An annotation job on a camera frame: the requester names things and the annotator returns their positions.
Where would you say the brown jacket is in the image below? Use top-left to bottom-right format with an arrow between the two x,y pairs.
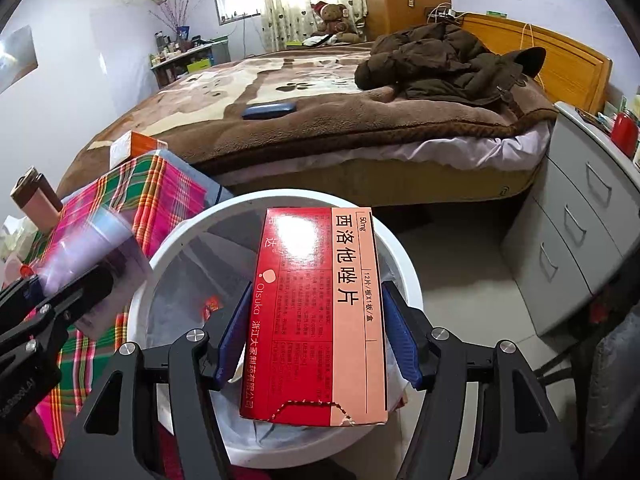
354,22 -> 547,108

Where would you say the brown teddy bear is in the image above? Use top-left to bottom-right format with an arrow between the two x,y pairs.
310,1 -> 362,43

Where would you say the dark cloth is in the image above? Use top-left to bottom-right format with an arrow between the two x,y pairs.
570,310 -> 640,480

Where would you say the power strip with cables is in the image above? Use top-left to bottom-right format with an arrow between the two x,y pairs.
424,4 -> 466,23

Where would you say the vase of dry branches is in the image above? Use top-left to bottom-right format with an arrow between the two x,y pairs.
150,0 -> 206,41

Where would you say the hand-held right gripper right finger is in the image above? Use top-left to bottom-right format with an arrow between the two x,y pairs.
381,280 -> 581,480

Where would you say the white box with orange top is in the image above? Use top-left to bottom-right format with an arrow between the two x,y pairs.
109,130 -> 169,170

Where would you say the red and pink medicine box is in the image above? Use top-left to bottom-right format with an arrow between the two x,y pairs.
239,206 -> 390,427

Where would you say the yellow-green patterned tissue pack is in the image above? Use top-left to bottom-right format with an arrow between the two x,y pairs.
0,215 -> 38,286

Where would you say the pink plaid tablecloth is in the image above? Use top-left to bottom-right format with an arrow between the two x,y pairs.
20,154 -> 208,461

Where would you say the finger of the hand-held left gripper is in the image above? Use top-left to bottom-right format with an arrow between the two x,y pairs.
0,276 -> 52,332
0,265 -> 116,362

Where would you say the grey drawer cabinet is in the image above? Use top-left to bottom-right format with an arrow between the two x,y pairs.
500,101 -> 640,337

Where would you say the red container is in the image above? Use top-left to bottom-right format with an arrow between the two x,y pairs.
611,111 -> 640,158

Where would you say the shelf with bottles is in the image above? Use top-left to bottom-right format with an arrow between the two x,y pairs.
149,30 -> 231,88

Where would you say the purple carton box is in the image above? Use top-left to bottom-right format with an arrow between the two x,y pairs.
37,205 -> 153,341

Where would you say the white round trash bin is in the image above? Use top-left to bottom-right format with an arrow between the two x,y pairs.
126,189 -> 425,472

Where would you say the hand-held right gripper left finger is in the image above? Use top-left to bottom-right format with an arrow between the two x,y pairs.
52,280 -> 257,480

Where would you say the wooden headboard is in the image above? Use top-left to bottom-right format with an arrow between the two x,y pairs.
460,12 -> 613,113

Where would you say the blue glasses case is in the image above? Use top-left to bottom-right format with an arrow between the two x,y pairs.
242,102 -> 297,121

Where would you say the heart print curtain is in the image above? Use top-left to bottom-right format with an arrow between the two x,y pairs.
252,0 -> 368,53

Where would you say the bed with brown blanket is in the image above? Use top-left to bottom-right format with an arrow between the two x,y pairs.
57,40 -> 560,196

